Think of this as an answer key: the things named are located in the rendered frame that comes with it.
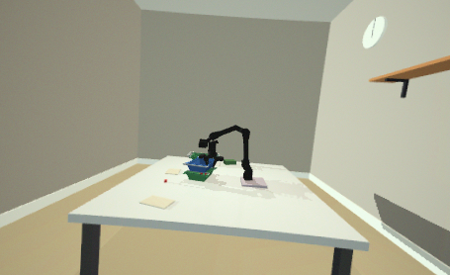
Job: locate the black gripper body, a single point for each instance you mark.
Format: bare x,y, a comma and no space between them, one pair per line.
212,155

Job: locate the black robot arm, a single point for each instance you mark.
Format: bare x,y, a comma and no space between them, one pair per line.
247,175

